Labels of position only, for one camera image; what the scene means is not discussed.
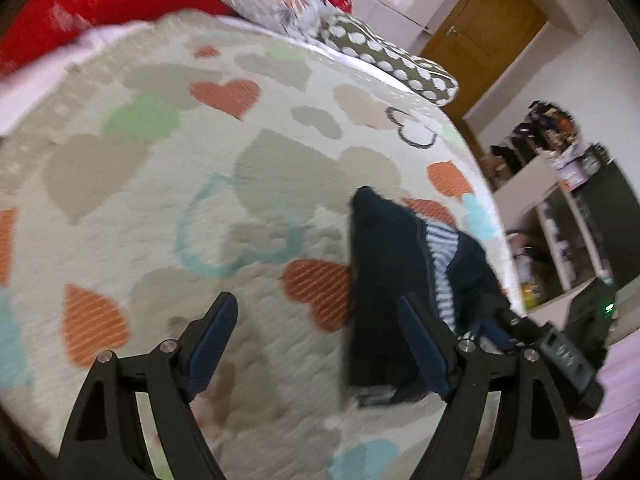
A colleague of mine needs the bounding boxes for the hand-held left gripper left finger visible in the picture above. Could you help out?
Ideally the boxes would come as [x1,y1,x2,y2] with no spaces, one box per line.
[57,291,239,480]

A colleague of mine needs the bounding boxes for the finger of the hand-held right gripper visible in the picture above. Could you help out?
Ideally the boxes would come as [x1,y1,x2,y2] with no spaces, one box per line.
[479,305,544,353]

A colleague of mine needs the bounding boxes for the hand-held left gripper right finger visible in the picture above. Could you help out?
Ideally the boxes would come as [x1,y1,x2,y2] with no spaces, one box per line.
[397,294,583,480]

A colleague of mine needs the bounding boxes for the striped pants with dark patches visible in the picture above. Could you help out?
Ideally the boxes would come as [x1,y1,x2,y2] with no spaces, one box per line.
[342,186,511,406]

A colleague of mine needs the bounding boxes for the yellow container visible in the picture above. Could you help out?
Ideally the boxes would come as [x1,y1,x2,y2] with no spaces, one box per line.
[520,282,543,311]

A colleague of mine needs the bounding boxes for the pale purple cloth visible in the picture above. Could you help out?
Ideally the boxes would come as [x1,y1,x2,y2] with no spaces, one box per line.
[570,330,640,476]

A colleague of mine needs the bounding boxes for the black television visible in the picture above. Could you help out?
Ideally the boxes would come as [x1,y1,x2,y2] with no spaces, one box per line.
[580,145,640,291]

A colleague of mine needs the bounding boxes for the white shelf unit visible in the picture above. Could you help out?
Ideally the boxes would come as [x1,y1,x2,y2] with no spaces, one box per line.
[492,152,621,316]

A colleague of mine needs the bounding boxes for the heart-patterned quilted bedspread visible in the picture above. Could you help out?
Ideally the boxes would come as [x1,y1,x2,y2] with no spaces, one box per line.
[0,10,516,480]

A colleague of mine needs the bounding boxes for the green bolster with white dots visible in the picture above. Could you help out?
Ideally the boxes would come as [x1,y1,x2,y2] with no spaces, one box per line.
[317,14,460,107]

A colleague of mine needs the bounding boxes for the wooden door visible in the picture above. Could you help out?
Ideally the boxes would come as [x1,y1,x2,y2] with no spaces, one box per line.
[420,0,548,121]

